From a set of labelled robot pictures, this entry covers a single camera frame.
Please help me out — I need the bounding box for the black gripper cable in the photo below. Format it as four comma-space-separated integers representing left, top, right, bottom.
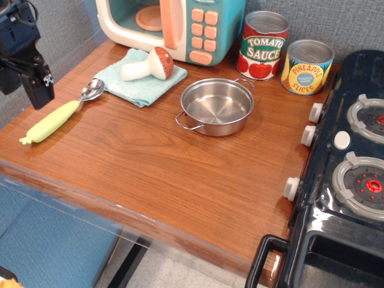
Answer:
8, 0, 40, 28

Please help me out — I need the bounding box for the spoon with yellow handle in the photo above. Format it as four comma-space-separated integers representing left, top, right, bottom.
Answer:
19, 79, 105, 145

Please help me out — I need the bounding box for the plush toy mushroom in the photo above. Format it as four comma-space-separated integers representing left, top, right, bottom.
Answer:
120, 47, 174, 81

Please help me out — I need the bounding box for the tomato sauce can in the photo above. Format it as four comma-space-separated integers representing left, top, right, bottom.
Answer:
237, 10, 290, 80

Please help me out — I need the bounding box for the light teal folded cloth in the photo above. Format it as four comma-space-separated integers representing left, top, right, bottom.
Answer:
94, 49, 187, 107

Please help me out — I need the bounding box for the toy microwave teal and cream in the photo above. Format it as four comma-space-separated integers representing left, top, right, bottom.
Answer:
96, 0, 245, 67

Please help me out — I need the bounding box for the black metal table leg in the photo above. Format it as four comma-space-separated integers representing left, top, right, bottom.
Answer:
107, 237, 147, 288

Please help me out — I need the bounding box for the clear acrylic table guard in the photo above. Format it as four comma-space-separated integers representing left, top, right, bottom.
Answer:
0, 29, 253, 288

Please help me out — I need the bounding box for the black toy stove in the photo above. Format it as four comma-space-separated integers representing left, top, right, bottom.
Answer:
246, 50, 383, 287

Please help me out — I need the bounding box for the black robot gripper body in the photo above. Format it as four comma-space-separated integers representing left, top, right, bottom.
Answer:
1, 1, 45, 95

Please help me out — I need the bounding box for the pineapple slices can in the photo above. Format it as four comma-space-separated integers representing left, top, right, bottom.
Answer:
281, 39, 335, 95

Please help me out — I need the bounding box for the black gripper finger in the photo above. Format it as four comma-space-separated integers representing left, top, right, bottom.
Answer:
21, 62, 55, 110

